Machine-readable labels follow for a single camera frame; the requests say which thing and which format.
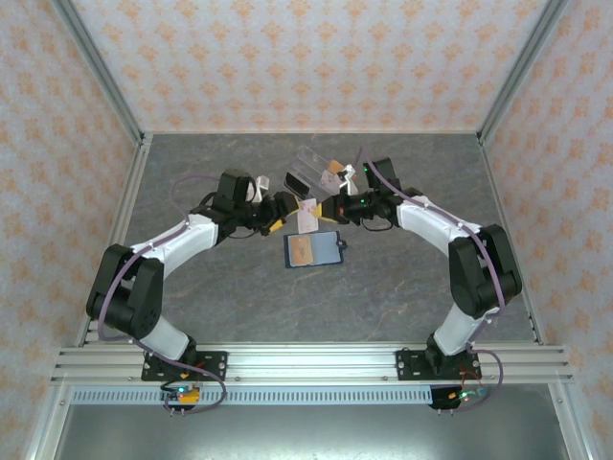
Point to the white card with pink print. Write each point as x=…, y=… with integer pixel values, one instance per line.
x=309, y=220

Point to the blue card holder wallet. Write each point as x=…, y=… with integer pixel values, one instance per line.
x=328, y=249

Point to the brown orange card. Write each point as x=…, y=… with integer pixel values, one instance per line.
x=302, y=250

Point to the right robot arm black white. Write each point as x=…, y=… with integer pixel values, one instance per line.
x=483, y=273

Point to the black card with white print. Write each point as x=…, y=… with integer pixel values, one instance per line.
x=298, y=184

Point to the white card with gold chip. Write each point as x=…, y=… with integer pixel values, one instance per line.
x=329, y=181

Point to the plain orange card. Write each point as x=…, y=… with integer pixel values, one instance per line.
x=335, y=167

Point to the clear acrylic card stand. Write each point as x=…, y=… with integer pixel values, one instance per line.
x=311, y=160

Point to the circuit board with yellow connector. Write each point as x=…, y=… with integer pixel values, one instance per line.
x=191, y=395

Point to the circuit board with blue light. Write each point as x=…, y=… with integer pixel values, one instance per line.
x=462, y=395

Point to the grey metal shelf panel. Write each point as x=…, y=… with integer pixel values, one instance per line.
x=311, y=431

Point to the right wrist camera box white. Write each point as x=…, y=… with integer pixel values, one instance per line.
x=347, y=179

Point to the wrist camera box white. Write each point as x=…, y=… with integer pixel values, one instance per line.
x=261, y=189
x=347, y=179

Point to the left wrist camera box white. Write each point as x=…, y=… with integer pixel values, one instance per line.
x=261, y=189

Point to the aluminium side rail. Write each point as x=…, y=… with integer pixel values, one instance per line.
x=500, y=191
x=131, y=182

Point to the aluminium mounting rail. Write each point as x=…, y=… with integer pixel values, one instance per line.
x=311, y=364

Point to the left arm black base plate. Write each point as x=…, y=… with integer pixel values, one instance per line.
x=215, y=366

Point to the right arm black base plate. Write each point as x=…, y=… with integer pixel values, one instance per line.
x=407, y=366

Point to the aluminium frame post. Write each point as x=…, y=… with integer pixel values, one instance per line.
x=521, y=67
x=100, y=67

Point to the aluminium frame leg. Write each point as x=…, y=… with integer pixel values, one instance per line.
x=48, y=421
x=570, y=421

